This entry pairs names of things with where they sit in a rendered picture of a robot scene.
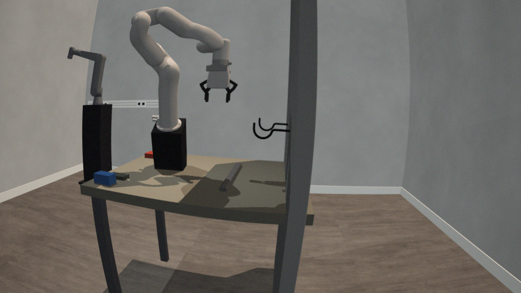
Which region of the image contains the blue rectangular block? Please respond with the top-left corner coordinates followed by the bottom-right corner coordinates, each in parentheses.
top-left (94, 171), bottom-right (116, 186)

